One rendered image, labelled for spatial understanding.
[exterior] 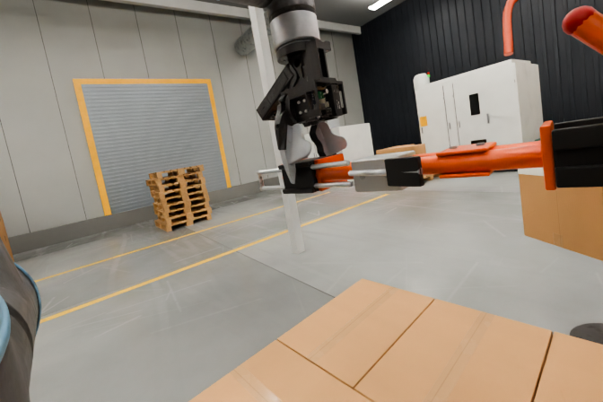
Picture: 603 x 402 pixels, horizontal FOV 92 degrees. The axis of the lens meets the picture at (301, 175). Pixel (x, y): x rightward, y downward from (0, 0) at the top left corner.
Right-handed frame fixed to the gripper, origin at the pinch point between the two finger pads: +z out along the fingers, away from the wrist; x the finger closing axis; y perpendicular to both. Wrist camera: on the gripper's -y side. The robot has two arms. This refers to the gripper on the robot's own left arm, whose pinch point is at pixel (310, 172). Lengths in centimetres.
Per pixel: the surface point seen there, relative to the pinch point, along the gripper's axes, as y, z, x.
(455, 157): 23.7, -0.6, -1.8
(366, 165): 12.8, -0.7, -2.4
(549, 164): 31.5, 0.7, -3.0
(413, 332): -16, 71, 59
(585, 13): 34.6, -11.6, 0.1
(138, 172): -859, -13, 235
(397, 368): -13, 71, 40
